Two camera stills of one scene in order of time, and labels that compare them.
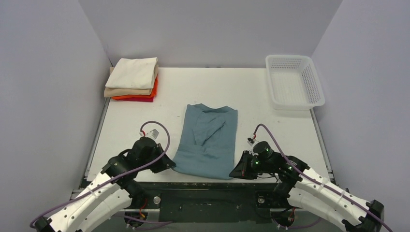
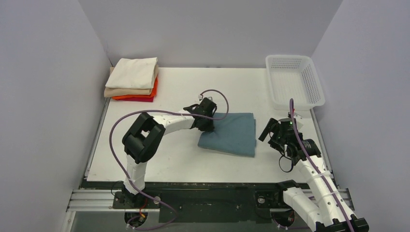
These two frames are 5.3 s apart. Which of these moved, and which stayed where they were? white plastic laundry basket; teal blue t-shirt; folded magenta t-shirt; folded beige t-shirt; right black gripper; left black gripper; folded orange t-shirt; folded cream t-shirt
Moved: left black gripper; teal blue t-shirt; right black gripper
Stayed: folded magenta t-shirt; folded orange t-shirt; white plastic laundry basket; folded cream t-shirt; folded beige t-shirt
